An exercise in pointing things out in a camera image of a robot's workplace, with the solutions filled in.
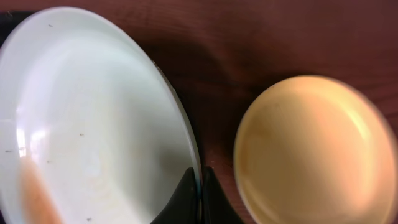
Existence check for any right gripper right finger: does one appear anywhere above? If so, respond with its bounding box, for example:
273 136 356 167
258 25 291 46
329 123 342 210
202 166 244 224

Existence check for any light green front plate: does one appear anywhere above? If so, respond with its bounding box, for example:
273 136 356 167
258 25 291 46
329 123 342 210
1 7 201 223

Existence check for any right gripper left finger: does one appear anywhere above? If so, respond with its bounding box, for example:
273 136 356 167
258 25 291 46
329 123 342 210
151 167 198 224

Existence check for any yellow plate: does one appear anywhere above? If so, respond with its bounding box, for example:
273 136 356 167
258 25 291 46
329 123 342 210
234 75 397 224

